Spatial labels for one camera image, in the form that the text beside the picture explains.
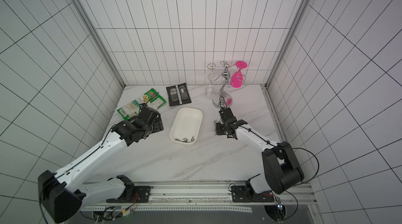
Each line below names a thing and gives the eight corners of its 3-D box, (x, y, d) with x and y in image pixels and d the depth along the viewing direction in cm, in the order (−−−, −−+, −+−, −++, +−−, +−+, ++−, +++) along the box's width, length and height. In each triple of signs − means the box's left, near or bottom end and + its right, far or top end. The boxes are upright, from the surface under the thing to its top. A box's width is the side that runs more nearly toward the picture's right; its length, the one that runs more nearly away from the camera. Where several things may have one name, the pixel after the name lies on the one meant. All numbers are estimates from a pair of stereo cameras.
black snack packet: (170, 107, 109) (169, 105, 107) (166, 88, 120) (166, 87, 119) (191, 102, 112) (191, 100, 110) (186, 84, 123) (185, 82, 122)
